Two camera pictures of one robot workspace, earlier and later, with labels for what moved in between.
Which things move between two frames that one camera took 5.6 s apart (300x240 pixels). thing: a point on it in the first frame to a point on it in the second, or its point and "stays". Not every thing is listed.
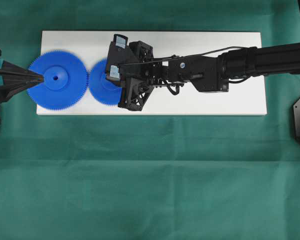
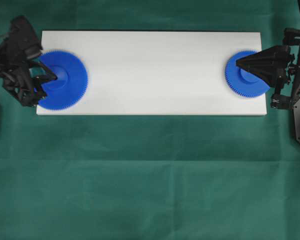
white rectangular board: x=245 y=96 stays
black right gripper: x=202 y=71 to x=271 y=65
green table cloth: x=145 y=177 stays
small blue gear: x=105 y=91 to x=243 y=83
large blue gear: x=65 y=79 stays
